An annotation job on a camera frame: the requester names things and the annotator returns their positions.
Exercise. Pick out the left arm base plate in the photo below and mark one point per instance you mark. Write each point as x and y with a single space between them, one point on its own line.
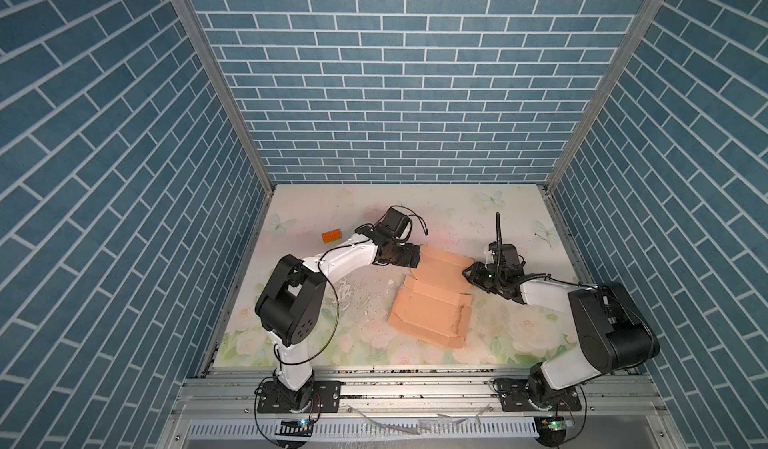
298 396

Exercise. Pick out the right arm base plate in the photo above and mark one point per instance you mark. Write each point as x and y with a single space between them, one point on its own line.
519 395

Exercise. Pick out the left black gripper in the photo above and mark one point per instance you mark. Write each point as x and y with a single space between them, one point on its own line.
410 256

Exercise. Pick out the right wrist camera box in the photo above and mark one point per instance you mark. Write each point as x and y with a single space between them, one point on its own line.
505 255

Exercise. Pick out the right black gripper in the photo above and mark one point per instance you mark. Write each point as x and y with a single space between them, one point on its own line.
474 274

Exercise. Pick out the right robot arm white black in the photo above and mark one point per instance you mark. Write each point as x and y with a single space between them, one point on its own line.
611 332

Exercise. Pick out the pink cardboard paper box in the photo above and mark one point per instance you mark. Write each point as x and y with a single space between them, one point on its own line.
434 302

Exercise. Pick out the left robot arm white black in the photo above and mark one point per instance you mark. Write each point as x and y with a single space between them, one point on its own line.
289 306

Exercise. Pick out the aluminium front rail frame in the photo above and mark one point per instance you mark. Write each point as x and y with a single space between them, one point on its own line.
444 405

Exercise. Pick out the small orange tag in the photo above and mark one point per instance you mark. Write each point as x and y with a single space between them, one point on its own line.
331 236

